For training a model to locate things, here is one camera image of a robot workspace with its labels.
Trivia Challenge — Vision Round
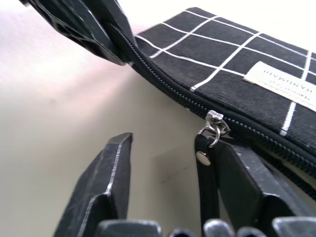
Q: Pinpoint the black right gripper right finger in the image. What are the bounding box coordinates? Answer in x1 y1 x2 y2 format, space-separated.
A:
213 144 316 237

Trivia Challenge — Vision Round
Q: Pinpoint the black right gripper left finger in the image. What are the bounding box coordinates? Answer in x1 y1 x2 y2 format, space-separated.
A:
52 132 134 237

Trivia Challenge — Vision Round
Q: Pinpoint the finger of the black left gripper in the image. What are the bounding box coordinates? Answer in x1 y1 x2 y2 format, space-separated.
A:
87 0 136 63
18 0 129 67

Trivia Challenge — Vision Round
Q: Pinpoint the black white-grid zipper pouch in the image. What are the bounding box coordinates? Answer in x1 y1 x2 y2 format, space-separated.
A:
107 6 316 222

